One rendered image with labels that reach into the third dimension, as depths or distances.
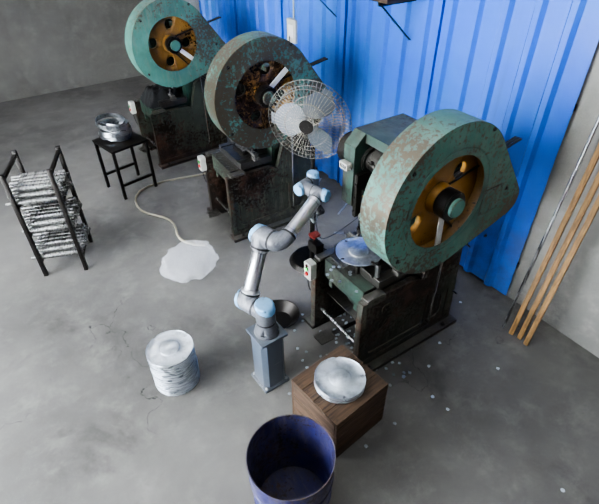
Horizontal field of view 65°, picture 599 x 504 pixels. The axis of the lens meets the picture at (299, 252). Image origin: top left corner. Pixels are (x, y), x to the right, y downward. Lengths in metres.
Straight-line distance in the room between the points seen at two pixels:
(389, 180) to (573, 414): 2.00
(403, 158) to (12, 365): 2.93
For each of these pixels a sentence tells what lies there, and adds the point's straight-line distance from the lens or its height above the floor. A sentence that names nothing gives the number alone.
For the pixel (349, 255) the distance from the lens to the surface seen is 2.87.
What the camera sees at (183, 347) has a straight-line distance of 3.07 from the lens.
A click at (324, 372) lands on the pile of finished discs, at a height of 0.39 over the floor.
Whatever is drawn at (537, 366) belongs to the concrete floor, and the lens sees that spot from 3.62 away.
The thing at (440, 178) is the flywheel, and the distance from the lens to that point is 2.40.
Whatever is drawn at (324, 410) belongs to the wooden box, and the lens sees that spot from 2.65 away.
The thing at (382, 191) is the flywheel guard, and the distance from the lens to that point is 2.13.
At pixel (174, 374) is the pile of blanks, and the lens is 3.06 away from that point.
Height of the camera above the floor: 2.57
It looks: 38 degrees down
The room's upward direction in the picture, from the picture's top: 1 degrees counter-clockwise
